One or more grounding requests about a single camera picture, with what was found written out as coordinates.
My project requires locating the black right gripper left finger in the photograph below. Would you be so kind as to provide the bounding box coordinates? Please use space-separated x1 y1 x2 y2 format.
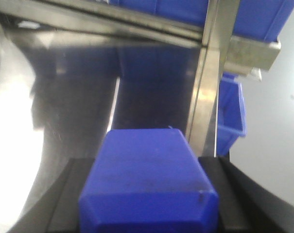
9 158 95 233

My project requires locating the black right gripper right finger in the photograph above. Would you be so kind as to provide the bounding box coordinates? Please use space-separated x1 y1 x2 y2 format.
198 157 294 233

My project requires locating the blue bottle-shaped part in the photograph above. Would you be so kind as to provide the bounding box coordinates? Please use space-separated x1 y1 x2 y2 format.
78 128 219 233

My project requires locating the blue bin lower shelf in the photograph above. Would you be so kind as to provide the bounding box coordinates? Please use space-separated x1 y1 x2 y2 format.
216 77 247 156

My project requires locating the blue plastic bin far right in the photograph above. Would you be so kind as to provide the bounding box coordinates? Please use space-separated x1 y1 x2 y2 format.
233 0 294 43

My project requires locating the blue plastic bin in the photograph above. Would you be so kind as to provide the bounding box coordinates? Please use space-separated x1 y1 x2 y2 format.
109 0 208 26
233 0 294 43

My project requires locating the blue plastic bin middle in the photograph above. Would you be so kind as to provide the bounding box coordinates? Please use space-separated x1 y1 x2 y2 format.
109 0 208 26

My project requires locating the stainless steel shelf frame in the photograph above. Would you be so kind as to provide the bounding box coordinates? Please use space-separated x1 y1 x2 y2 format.
0 0 281 157

